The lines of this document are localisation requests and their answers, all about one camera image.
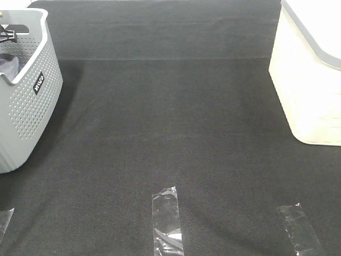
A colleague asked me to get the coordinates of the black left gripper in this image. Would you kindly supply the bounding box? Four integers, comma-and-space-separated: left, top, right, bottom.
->
0, 25, 17, 43

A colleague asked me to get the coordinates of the grey towel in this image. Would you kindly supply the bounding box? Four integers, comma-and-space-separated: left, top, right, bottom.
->
1, 53, 19, 81

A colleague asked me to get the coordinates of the grey perforated laundry basket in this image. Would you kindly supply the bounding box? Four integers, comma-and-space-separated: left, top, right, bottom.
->
1, 8, 63, 173

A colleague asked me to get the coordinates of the black table mat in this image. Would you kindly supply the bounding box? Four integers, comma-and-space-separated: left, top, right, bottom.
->
1, 1, 340, 255

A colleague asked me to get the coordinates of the clear tape strip left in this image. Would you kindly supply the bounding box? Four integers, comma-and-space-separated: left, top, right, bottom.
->
0, 208, 15, 243

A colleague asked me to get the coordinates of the clear tape strip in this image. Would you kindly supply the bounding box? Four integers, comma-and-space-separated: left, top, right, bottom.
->
277, 203, 326, 256
0, 208, 15, 243
152, 187, 184, 255

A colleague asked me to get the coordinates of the clear tape strip centre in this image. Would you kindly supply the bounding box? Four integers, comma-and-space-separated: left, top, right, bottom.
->
152, 187, 184, 255

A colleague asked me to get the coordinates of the cream woven storage basket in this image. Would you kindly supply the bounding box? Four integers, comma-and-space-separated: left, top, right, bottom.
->
269, 1, 340, 146

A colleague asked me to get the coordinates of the clear tape strip right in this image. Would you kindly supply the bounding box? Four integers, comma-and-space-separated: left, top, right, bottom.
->
277, 203, 326, 256

